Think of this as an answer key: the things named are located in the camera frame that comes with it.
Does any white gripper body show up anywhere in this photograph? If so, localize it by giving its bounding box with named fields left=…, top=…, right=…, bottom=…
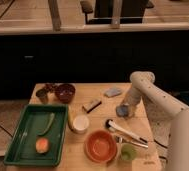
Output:
left=121, top=85, right=142, bottom=107

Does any green plastic tray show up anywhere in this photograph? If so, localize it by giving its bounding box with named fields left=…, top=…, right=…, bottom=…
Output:
left=4, top=104, right=68, bottom=167

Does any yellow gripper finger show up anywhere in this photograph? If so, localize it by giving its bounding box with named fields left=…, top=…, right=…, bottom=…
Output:
left=128, top=105, right=137, bottom=117

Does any dark red bowl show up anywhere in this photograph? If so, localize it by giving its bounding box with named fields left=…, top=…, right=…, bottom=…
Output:
left=55, top=83, right=75, bottom=104

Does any dark small toy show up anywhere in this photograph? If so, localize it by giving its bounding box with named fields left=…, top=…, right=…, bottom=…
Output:
left=45, top=83, right=57, bottom=93

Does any silver metal utensil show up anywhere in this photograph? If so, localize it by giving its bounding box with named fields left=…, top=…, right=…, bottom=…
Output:
left=115, top=136, right=148, bottom=149

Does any green cup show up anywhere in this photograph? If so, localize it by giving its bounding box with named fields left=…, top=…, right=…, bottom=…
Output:
left=120, top=144, right=137, bottom=162

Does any white paper cup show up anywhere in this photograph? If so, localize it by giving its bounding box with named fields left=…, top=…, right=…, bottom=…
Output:
left=73, top=115, right=89, bottom=134

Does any orange bowl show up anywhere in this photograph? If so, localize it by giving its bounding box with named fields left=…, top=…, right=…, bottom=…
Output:
left=84, top=130, right=117, bottom=163

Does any office chair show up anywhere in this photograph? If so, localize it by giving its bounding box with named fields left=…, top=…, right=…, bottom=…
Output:
left=80, top=0, right=154, bottom=24

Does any brown whiteboard eraser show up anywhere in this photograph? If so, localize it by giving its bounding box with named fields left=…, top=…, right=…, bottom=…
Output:
left=82, top=99, right=102, bottom=113

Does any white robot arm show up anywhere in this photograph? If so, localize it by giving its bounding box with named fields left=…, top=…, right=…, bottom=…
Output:
left=123, top=71, right=189, bottom=171

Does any orange fruit toy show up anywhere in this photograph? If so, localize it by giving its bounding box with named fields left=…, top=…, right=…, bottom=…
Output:
left=35, top=138, right=49, bottom=154

